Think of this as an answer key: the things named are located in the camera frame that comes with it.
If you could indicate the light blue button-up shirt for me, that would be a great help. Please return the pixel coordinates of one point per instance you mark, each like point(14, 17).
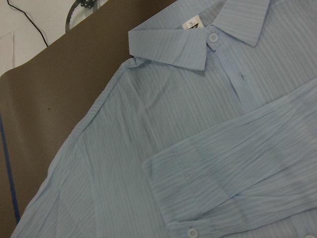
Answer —
point(209, 130)

